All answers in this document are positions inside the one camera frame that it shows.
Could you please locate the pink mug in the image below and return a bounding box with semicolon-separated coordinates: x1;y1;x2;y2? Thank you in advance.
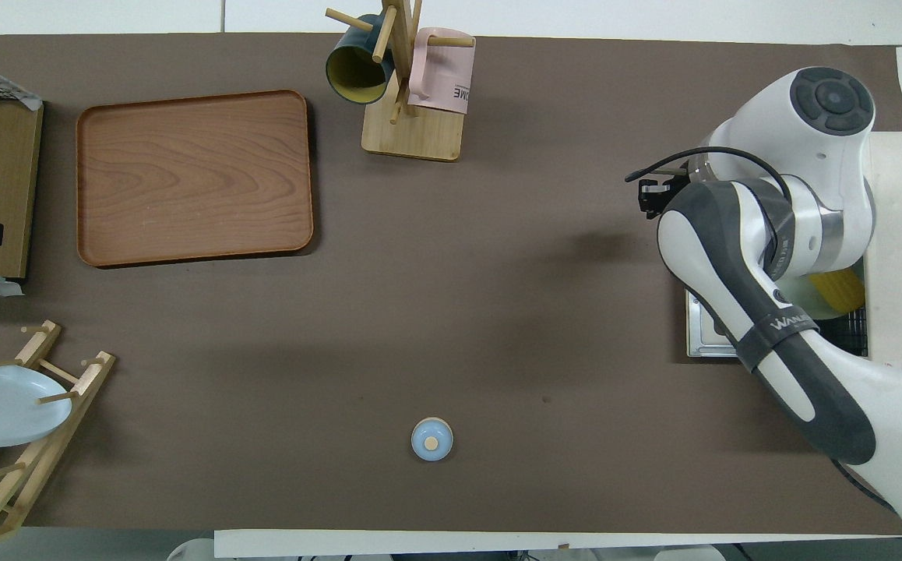
408;27;477;116

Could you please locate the wooden mug tree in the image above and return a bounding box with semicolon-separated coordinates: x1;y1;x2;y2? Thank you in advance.
325;0;477;163

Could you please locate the yellow corn cob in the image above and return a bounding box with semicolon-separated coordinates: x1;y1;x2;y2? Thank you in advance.
813;261;866;316

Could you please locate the oven glass door with handle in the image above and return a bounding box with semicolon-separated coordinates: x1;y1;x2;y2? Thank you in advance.
685;284;742;359

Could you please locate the dark blue mug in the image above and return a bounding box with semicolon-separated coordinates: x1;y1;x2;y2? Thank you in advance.
325;14;396;106

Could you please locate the wooden plate rack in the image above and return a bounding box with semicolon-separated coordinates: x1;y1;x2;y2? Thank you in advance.
0;319;117;556

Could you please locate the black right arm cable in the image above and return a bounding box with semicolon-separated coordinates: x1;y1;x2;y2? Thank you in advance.
625;146;780;270

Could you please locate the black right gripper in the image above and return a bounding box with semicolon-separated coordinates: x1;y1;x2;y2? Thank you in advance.
638;178;691;221

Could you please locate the blue call bell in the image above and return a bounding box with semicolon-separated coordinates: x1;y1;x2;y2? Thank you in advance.
410;417;454;462

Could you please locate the oven wire rack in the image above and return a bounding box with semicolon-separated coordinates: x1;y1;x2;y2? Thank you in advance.
813;308;871;358

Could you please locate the brown table mat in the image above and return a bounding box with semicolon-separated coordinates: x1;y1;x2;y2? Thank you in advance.
0;33;902;538

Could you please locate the pale green plate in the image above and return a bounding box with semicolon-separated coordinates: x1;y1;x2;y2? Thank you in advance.
778;269;865;321

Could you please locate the brown wooden tray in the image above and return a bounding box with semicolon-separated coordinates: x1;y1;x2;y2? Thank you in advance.
76;90;315;270

